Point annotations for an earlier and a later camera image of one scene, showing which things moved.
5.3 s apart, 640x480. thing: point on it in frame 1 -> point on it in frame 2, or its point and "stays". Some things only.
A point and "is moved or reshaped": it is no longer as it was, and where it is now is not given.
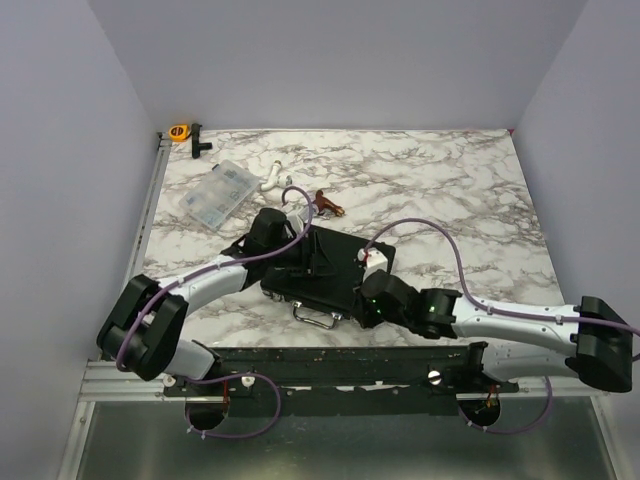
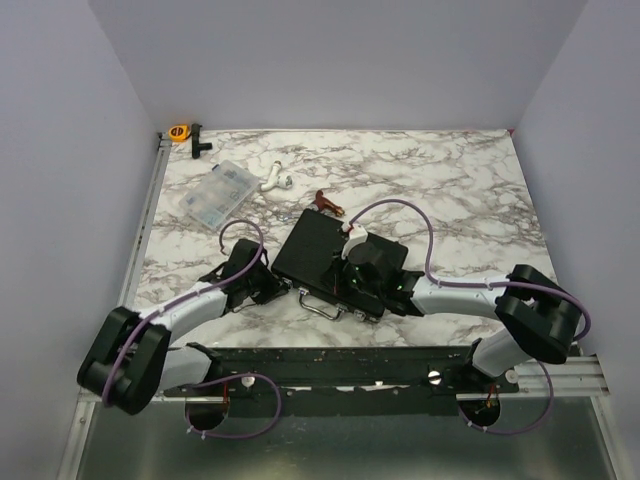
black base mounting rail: [344, 381] stays
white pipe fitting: [275, 180] stays
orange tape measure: [178, 132] stays
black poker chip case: [333, 294] is moved or reshaped
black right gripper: [360, 312] -> [337, 268]
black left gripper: [314, 263] -> [273, 288]
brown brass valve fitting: [323, 204] stays
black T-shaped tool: [196, 145] stays
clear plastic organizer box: [218, 196] stays
